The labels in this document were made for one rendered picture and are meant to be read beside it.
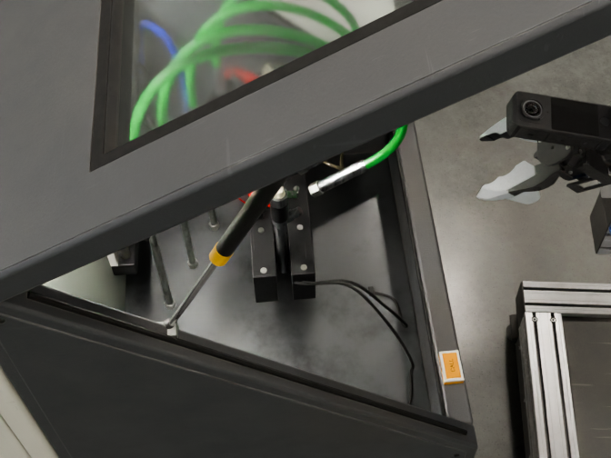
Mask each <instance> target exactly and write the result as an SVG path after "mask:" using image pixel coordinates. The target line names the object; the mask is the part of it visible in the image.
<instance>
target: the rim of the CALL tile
mask: <svg viewBox="0 0 611 458"><path fill-rule="evenodd" d="M442 353H456V354H457V360H458V364H459V369H460V373H461V378H453V379H446V371H445V367H444V361H443V356H442ZM439 357H440V363H441V367H442V373H443V377H444V383H451V382H462V381H464V380H465V379H464V375H463V370H462V365H461V361H460V355H459V351H458V350H455V351H443V352H439Z"/></svg>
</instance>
